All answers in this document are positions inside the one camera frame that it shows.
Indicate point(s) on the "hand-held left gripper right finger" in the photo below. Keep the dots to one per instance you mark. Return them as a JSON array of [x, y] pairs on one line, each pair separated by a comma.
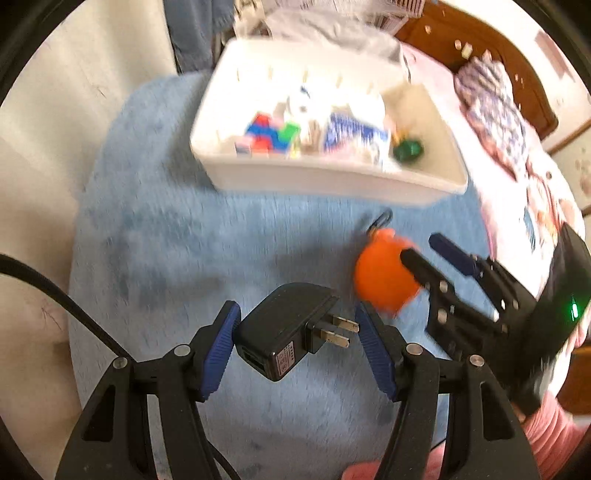
[[374, 346]]

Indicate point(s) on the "orange plush ball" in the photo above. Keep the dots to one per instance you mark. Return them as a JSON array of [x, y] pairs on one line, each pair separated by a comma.
[[378, 272]]

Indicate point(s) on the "blue fuzzy mat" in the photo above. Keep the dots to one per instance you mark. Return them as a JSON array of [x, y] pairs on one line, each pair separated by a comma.
[[161, 254]]

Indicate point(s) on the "white plastic tray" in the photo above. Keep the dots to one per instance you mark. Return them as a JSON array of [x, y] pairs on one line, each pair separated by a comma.
[[323, 182]]

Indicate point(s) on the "blue and white packet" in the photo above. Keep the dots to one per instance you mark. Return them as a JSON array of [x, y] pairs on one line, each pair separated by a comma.
[[346, 134]]

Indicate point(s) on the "black power adapter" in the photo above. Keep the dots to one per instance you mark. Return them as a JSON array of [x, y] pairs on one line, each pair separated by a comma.
[[277, 332]]

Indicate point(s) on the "green bottle with gold cap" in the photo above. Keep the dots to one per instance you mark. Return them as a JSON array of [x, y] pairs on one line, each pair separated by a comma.
[[408, 150]]

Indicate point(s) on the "multicoloured puzzle cube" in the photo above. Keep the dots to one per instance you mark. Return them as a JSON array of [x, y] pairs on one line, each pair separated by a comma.
[[263, 134]]

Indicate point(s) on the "white embroidered curtain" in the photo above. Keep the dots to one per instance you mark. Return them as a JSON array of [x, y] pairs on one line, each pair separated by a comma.
[[69, 92]]

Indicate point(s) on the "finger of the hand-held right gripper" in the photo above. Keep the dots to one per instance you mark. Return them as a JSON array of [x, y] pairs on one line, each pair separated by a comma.
[[448, 314], [503, 290]]

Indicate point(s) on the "pink bed sheet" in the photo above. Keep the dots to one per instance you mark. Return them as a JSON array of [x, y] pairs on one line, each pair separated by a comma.
[[429, 69]]

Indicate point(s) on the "pink printed quilt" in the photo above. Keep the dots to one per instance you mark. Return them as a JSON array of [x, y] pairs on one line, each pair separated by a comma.
[[545, 198]]

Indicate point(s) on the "blue denim jacket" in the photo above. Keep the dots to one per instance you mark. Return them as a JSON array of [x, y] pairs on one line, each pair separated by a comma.
[[194, 37]]

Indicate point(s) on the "person's pink clothing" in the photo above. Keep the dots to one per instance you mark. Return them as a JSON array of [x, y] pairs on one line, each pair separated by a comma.
[[360, 473]]

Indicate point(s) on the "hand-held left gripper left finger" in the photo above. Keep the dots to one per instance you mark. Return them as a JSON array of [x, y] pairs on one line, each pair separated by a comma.
[[221, 350]]

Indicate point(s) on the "brown wooden headboard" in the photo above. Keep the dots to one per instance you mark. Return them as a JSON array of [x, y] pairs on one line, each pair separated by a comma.
[[508, 46]]

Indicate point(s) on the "grey cloth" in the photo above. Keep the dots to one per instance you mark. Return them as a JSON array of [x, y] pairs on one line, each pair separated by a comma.
[[332, 32]]

